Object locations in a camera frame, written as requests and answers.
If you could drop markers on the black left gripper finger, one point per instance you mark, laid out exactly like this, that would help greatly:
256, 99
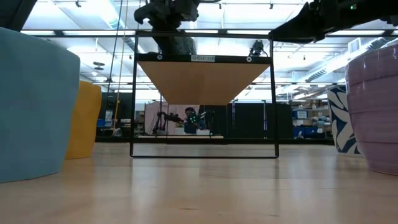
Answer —
168, 25
143, 15

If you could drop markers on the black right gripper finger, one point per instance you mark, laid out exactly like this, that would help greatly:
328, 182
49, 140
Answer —
298, 29

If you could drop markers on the purple ribbed mug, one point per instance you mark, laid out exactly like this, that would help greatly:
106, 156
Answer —
376, 109

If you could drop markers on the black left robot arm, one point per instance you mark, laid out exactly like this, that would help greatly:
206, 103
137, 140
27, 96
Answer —
12, 12

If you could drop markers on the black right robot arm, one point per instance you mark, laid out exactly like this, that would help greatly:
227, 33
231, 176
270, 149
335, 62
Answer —
370, 11

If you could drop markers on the black background robot arm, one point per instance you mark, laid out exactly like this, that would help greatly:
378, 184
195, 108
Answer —
168, 118

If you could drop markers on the small black mounted device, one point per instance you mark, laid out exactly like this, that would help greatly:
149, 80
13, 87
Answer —
257, 48

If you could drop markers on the white shelf label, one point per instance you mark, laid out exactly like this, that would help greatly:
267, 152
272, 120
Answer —
202, 58

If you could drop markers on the pink partition panel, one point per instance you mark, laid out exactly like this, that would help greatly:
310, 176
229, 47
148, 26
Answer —
150, 116

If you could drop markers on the person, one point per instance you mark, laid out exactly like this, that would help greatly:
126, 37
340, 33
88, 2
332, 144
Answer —
193, 119

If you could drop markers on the black partition panel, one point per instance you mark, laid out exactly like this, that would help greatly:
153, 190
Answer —
248, 119

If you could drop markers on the blue storage bins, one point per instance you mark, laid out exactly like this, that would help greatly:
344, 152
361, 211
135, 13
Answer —
308, 132

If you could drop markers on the white blue patterned mug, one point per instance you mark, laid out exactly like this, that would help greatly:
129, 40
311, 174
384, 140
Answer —
340, 124

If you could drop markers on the small white box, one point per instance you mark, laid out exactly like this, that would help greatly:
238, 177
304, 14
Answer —
202, 132

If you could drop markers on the orange mug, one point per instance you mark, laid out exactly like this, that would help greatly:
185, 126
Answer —
85, 121

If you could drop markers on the light blue mug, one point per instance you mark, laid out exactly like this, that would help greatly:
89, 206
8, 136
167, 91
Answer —
34, 109

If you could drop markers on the silver ceiling air duct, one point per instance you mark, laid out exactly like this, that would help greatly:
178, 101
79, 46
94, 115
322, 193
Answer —
320, 74

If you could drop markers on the wooden shelf with black frame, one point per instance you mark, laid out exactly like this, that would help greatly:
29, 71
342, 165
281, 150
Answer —
202, 81

